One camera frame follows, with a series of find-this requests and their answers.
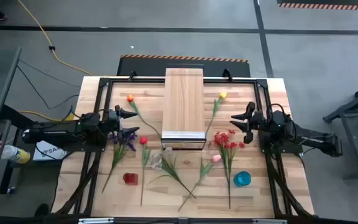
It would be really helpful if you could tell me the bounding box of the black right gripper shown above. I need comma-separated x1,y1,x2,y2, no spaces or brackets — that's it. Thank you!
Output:
229,101,266,144

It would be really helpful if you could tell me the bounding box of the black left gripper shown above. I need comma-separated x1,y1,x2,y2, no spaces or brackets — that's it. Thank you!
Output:
106,105,140,141

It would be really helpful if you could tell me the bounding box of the red artificial tulip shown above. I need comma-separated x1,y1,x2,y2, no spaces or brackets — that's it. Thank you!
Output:
139,136,151,207

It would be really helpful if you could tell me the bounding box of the orange artificial tulip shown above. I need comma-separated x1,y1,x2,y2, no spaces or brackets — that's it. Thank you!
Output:
126,94,163,138

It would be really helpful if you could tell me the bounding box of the purple artificial flower sprig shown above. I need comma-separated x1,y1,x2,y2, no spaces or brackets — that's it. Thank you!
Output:
101,131,138,194

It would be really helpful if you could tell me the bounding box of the yellow artificial tulip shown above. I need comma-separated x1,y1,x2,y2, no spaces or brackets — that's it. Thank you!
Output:
204,91,228,136

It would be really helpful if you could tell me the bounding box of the pink artificial tulip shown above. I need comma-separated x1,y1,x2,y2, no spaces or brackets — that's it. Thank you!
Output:
177,154,223,213

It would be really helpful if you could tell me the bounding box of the white artificial flower sprig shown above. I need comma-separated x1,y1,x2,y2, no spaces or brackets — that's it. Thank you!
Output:
150,147,197,200

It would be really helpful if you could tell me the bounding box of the red blossom flower sprig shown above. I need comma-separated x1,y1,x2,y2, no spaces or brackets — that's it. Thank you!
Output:
208,129,247,210

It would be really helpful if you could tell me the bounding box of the red glass vase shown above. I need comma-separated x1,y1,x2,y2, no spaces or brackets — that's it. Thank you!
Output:
122,172,139,186

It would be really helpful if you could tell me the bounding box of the blue glass vase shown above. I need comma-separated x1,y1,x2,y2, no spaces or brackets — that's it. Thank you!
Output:
233,170,252,187

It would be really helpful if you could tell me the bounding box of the black mat with hazard stripe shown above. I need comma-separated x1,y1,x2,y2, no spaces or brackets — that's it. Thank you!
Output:
277,0,358,12
116,54,251,78

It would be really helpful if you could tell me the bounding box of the white printed sign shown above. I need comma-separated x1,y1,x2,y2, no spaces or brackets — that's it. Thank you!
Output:
32,140,68,162

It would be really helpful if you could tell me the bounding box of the white and yellow bottle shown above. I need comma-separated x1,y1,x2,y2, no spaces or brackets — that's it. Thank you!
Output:
1,144,31,165

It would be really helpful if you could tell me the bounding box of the grey metal table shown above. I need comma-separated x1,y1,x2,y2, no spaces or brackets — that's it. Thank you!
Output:
323,79,358,181

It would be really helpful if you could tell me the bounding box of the black metal table frame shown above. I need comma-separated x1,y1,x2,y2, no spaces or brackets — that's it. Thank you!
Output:
51,77,315,218

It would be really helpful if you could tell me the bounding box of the wooden shelf with black frame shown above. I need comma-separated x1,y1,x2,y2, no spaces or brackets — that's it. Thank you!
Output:
160,67,207,151

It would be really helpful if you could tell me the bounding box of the black floor cable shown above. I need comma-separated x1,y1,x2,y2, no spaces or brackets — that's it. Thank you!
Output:
16,65,80,110
19,59,81,88

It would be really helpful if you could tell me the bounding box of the silver metal bracket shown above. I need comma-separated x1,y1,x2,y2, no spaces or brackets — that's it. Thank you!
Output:
78,217,114,224
252,218,288,224

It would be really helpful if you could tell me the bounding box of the yellow extension cable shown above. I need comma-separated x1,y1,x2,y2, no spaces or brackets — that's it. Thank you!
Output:
16,0,94,123

